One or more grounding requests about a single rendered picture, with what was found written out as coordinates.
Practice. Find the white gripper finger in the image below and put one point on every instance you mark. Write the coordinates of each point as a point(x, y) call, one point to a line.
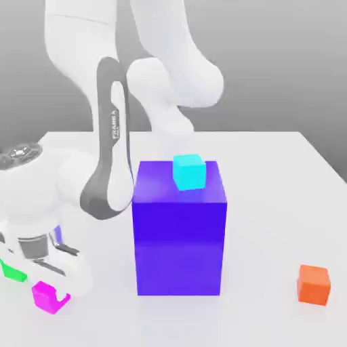
point(60, 295)

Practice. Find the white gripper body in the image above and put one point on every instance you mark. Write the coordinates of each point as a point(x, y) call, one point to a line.
point(78, 276)

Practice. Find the small magenta cube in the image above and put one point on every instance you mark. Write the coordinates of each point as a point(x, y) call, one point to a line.
point(43, 298)

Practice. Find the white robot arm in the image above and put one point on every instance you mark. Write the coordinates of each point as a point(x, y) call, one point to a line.
point(81, 81)

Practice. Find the small green cube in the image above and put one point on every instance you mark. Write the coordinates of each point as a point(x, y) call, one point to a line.
point(12, 273)

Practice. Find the small cyan cube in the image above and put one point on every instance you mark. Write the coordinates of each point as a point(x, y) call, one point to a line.
point(189, 173)

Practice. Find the small orange cube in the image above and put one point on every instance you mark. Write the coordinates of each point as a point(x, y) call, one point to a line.
point(313, 287)

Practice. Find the large purple box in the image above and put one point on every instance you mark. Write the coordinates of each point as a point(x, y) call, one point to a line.
point(179, 244)

